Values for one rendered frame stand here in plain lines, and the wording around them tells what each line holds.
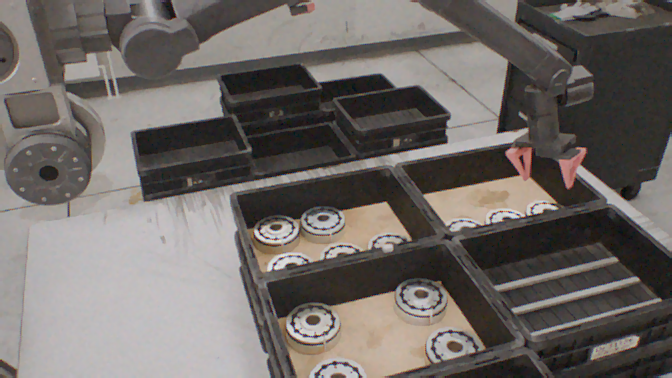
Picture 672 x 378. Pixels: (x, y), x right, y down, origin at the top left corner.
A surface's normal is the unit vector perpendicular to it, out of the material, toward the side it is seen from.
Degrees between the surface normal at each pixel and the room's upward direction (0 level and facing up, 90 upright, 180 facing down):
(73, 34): 79
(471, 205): 0
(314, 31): 90
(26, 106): 90
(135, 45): 101
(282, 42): 90
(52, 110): 90
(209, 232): 0
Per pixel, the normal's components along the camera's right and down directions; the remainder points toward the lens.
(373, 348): 0.00, -0.83
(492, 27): 0.36, 0.64
